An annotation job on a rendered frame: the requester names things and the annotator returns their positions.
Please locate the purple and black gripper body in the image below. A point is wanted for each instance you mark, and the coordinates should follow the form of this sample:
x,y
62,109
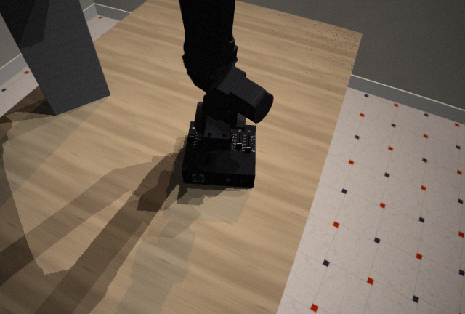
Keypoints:
x,y
241,120

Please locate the black lighting desk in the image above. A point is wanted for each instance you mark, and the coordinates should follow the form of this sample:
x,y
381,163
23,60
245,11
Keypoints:
x,y
235,167

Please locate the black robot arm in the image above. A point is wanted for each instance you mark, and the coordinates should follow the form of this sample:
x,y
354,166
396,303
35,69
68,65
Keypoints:
x,y
209,42

